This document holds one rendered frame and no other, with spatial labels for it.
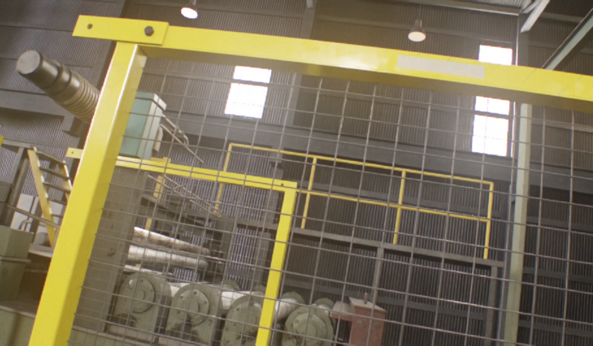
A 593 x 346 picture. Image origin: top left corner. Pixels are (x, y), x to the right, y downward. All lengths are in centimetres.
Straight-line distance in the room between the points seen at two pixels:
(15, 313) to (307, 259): 917
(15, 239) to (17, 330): 58
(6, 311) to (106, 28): 241
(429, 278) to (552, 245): 326
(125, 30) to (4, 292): 257
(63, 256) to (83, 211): 9
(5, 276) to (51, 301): 241
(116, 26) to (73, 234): 43
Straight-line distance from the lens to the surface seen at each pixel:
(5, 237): 327
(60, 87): 225
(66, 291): 90
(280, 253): 207
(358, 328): 237
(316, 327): 252
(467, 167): 1156
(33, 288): 566
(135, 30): 99
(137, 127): 276
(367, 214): 1171
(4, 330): 320
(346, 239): 522
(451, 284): 1185
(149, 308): 277
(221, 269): 490
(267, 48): 89
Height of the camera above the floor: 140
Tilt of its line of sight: 13 degrees up
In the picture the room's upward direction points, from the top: 11 degrees clockwise
